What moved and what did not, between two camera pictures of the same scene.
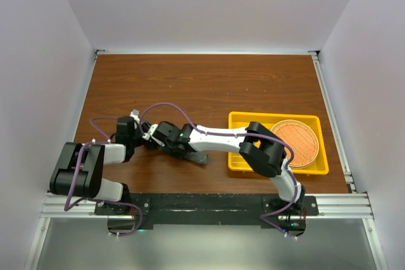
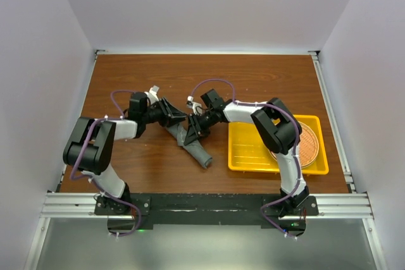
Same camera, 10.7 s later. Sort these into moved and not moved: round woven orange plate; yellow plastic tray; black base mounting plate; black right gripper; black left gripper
Moved: black left gripper; black right gripper
Not moved: round woven orange plate; yellow plastic tray; black base mounting plate
